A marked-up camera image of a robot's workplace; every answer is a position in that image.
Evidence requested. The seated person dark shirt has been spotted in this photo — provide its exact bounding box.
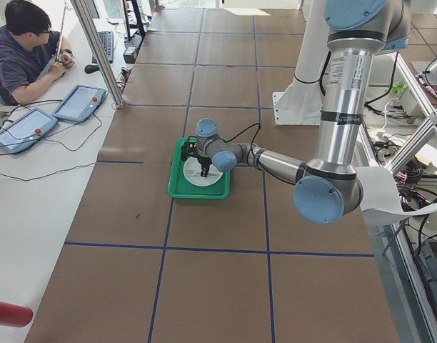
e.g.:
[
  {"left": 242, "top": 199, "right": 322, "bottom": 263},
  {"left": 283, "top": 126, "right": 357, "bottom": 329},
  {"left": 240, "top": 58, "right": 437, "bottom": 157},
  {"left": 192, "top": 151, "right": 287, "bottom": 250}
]
[{"left": 0, "top": 1, "right": 75, "bottom": 105}]

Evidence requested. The red cylinder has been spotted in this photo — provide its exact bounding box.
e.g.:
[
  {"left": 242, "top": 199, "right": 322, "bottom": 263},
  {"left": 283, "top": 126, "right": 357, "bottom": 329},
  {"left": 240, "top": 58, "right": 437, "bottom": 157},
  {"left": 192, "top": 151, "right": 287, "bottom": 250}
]
[{"left": 0, "top": 302, "right": 34, "bottom": 327}]

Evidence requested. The blue teach pendant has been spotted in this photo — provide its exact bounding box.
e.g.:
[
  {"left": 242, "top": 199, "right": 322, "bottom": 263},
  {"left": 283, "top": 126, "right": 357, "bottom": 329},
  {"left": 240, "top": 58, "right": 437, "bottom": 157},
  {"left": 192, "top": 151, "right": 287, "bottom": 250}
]
[
  {"left": 51, "top": 84, "right": 106, "bottom": 123},
  {"left": 0, "top": 109, "right": 58, "bottom": 154}
]

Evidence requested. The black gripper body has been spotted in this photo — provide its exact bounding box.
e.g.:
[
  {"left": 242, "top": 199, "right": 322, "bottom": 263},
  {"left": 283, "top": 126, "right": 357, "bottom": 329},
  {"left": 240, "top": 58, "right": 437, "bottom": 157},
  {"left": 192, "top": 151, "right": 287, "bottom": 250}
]
[{"left": 197, "top": 156, "right": 212, "bottom": 169}]

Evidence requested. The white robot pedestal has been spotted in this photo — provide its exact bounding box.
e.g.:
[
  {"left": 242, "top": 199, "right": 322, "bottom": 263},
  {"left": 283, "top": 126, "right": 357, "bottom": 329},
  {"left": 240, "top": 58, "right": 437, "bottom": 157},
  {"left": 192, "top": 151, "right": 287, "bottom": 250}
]
[{"left": 273, "top": 1, "right": 329, "bottom": 125}]

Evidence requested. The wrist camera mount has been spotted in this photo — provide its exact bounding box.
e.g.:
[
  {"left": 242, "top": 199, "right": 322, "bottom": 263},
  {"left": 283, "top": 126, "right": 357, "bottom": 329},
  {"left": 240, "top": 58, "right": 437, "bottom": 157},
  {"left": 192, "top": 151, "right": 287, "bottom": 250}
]
[{"left": 181, "top": 139, "right": 198, "bottom": 162}]

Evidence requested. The white round plate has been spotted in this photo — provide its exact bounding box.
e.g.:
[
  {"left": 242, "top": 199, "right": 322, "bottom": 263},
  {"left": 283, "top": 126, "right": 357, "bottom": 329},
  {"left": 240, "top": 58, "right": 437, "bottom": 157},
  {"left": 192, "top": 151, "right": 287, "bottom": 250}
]
[{"left": 183, "top": 158, "right": 223, "bottom": 187}]

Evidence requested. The near blue teach pendant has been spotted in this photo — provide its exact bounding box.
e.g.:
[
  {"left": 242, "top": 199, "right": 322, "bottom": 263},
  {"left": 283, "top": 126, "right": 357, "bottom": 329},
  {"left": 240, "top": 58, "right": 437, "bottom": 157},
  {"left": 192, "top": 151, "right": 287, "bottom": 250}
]
[{"left": 0, "top": 109, "right": 58, "bottom": 154}]

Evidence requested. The green plastic tray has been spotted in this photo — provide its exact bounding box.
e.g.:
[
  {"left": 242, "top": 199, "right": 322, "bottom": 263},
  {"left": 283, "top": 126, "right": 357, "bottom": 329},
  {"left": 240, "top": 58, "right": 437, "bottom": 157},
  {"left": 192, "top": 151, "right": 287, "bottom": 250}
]
[{"left": 168, "top": 137, "right": 231, "bottom": 199}]

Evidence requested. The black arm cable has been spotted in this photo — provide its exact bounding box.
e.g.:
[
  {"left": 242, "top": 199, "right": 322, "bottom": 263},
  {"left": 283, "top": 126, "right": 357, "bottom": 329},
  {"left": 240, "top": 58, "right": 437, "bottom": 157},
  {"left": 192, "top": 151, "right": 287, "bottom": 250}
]
[{"left": 186, "top": 123, "right": 262, "bottom": 158}]

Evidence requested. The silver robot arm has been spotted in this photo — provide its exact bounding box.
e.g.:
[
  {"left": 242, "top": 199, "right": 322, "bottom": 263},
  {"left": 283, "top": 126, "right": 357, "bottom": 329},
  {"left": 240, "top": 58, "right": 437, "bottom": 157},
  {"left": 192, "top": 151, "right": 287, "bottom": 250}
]
[{"left": 192, "top": 1, "right": 411, "bottom": 224}]

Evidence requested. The black keyboard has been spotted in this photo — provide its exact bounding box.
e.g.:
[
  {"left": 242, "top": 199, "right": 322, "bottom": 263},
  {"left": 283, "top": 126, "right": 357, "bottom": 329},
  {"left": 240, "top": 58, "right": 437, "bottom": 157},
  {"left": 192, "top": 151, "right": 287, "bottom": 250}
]
[{"left": 98, "top": 31, "right": 114, "bottom": 64}]

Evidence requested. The black computer mouse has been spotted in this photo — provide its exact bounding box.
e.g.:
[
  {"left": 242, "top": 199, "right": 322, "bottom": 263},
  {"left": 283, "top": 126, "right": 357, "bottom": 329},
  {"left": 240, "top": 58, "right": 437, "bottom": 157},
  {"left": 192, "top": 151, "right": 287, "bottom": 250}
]
[{"left": 84, "top": 64, "right": 100, "bottom": 74}]

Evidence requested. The aluminium frame post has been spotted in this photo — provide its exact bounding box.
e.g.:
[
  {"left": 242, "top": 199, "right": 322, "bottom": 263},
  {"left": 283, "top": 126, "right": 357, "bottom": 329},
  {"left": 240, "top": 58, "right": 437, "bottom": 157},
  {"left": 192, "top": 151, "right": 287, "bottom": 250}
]
[{"left": 71, "top": 0, "right": 125, "bottom": 109}]

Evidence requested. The far blue teach pendant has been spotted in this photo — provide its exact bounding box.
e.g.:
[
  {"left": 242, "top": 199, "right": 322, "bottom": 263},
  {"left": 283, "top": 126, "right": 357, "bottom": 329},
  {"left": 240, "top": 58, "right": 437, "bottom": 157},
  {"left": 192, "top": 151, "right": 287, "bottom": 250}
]
[{"left": 51, "top": 84, "right": 106, "bottom": 123}]

